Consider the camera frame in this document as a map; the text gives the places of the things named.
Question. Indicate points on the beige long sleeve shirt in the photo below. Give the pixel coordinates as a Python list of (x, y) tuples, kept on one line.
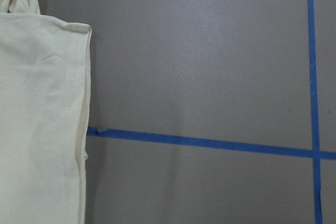
[(45, 100)]

